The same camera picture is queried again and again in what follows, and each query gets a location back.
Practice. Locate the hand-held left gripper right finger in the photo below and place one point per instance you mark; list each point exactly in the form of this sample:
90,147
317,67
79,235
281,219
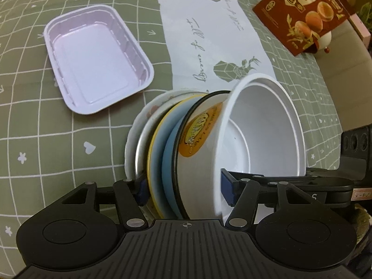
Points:
226,189

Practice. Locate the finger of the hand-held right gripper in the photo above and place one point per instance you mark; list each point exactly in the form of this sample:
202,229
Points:
279,177

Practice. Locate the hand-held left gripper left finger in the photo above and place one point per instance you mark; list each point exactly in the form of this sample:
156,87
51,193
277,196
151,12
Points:
142,192

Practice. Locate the blue bowl with white inside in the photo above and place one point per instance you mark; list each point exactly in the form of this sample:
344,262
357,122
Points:
168,162

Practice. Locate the stainless steel bowl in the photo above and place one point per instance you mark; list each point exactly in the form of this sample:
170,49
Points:
142,151

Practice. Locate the white patterned plate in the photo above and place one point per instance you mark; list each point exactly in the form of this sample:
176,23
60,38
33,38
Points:
130,148

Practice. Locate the white bowl with orange print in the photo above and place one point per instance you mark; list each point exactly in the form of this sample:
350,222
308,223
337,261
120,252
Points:
261,116

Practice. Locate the beige sofa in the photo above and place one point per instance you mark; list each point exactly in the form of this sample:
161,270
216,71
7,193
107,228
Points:
345,87

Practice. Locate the white egg-shaped figurine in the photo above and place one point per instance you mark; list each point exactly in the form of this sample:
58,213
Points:
322,42

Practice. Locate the pink box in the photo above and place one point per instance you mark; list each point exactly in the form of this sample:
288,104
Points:
361,30

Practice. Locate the pink plastic tray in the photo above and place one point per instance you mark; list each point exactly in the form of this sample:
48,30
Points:
93,58

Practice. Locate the brown snack bag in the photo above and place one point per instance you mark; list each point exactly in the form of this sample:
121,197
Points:
302,11

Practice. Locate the white deer-print table runner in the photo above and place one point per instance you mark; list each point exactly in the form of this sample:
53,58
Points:
203,26

